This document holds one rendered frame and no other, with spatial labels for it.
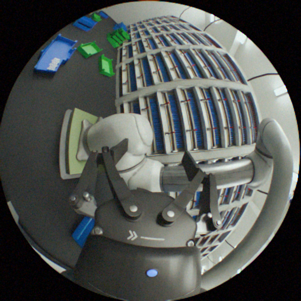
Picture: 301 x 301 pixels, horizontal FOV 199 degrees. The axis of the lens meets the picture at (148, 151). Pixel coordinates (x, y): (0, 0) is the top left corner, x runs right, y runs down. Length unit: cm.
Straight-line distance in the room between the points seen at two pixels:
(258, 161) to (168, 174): 37
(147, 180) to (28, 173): 64
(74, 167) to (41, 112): 45
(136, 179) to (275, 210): 36
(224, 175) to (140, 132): 29
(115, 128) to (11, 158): 63
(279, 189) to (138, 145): 34
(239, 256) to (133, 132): 35
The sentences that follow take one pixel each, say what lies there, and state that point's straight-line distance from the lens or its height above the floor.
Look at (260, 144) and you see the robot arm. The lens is 43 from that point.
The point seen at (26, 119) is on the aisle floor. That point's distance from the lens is 68.
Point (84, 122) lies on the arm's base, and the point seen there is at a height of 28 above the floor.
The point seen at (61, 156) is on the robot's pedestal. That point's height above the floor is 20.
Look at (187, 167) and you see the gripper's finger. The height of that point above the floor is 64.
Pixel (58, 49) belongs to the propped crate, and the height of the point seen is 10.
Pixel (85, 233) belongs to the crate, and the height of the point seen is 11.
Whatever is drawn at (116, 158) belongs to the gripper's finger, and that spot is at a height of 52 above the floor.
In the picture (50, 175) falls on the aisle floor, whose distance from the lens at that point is 63.
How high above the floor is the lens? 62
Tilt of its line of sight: 20 degrees down
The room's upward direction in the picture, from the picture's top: 84 degrees clockwise
